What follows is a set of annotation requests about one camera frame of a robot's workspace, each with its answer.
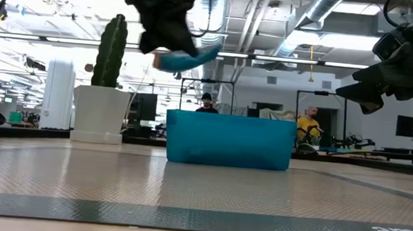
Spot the beige mat with grey border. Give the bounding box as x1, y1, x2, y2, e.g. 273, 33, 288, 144
0, 140, 413, 231

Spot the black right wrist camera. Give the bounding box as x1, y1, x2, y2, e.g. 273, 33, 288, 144
372, 31, 405, 64

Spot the green box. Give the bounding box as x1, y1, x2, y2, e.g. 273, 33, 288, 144
7, 110, 24, 125

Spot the person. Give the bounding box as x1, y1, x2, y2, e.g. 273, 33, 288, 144
194, 91, 221, 115
295, 105, 325, 146

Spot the black background table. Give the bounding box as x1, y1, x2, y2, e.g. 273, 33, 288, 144
370, 145, 413, 166

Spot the white column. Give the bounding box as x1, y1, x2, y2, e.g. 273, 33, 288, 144
39, 58, 78, 131

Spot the black monitor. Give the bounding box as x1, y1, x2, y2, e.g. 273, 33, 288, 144
127, 92, 159, 128
395, 114, 413, 139

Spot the yellow hanging cord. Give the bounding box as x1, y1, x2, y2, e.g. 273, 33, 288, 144
306, 45, 317, 84

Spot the white hexagonal plant pot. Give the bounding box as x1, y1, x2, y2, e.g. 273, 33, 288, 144
69, 84, 132, 146

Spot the green cactus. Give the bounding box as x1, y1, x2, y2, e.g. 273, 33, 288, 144
90, 12, 130, 89

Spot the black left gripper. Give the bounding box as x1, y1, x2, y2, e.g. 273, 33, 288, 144
108, 0, 204, 59

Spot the blue granola bar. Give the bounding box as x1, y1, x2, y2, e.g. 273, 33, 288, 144
152, 39, 223, 77

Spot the teal container lid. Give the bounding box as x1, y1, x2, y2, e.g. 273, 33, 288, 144
162, 108, 299, 173

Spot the silver ceiling duct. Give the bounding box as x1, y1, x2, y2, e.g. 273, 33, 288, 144
268, 0, 350, 64

